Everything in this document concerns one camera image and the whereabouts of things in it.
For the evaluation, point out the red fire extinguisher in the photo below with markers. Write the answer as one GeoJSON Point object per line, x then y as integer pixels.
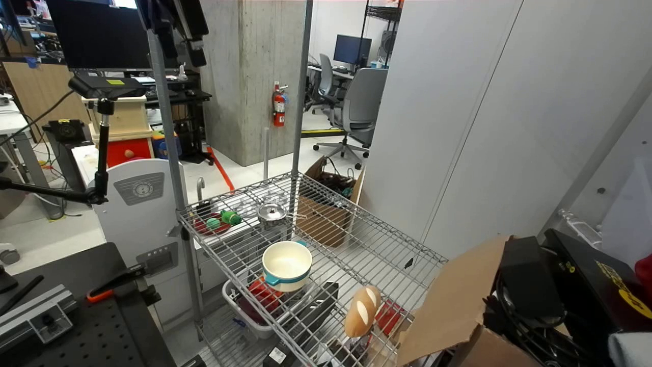
{"type": "Point", "coordinates": [278, 107]}

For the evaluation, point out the green toy vegetable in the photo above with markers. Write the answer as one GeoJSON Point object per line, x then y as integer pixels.
{"type": "Point", "coordinates": [230, 216]}

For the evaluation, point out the black case with yellow print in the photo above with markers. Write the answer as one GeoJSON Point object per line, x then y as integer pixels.
{"type": "Point", "coordinates": [598, 288]}

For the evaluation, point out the small green toy piece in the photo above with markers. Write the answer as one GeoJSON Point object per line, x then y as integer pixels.
{"type": "Point", "coordinates": [211, 222]}

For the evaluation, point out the black computer monitor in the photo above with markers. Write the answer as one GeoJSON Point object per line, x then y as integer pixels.
{"type": "Point", "coordinates": [351, 50]}

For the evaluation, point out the red toy plate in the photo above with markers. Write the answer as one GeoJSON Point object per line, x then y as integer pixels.
{"type": "Point", "coordinates": [203, 228]}

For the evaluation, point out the black rectangular box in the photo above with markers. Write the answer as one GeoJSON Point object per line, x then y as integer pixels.
{"type": "Point", "coordinates": [309, 315]}

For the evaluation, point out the large dark screen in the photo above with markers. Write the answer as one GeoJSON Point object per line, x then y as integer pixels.
{"type": "Point", "coordinates": [97, 31]}

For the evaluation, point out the brown cardboard flap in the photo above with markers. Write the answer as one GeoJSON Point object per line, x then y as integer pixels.
{"type": "Point", "coordinates": [450, 302]}

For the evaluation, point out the black camera on stand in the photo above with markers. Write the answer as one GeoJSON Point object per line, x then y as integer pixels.
{"type": "Point", "coordinates": [101, 83]}

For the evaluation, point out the wooden board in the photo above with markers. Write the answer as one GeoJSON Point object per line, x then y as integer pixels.
{"type": "Point", "coordinates": [43, 92]}

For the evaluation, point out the white plastic bin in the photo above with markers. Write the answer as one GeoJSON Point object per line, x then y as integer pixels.
{"type": "Point", "coordinates": [237, 309]}

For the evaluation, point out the red flat package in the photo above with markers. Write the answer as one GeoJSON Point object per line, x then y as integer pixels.
{"type": "Point", "coordinates": [390, 317]}

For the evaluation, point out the gray office chair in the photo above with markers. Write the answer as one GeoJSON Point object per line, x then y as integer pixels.
{"type": "Point", "coordinates": [359, 104]}
{"type": "Point", "coordinates": [327, 78]}

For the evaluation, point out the open cardboard box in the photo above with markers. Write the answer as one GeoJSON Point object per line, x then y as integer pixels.
{"type": "Point", "coordinates": [327, 215]}

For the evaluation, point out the white and green pot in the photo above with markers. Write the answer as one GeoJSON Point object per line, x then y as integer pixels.
{"type": "Point", "coordinates": [286, 261]}

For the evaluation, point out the red packet in bin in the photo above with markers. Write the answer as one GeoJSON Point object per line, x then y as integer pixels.
{"type": "Point", "coordinates": [262, 294]}

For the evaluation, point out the black perforated work table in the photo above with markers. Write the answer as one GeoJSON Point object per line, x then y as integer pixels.
{"type": "Point", "coordinates": [81, 326]}

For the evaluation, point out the black equipment pile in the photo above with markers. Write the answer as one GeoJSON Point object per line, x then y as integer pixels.
{"type": "Point", "coordinates": [530, 298]}

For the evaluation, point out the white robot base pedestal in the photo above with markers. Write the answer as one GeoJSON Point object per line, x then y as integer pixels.
{"type": "Point", "coordinates": [139, 216]}

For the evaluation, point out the brown bread loaf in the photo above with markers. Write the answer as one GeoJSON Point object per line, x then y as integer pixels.
{"type": "Point", "coordinates": [359, 312]}

